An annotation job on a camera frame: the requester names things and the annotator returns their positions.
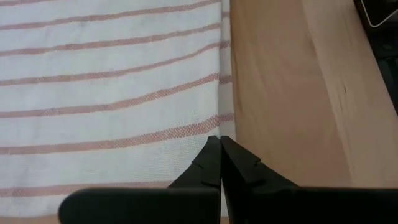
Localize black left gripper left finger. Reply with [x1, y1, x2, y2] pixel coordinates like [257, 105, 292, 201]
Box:
[58, 136, 223, 224]

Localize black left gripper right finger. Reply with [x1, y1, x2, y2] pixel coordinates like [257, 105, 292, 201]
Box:
[220, 136, 398, 224]

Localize white towel with red stripes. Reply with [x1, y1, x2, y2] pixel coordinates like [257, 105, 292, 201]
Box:
[0, 0, 236, 218]

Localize small silver-framed camera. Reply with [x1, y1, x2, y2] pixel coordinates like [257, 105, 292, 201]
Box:
[353, 0, 398, 29]

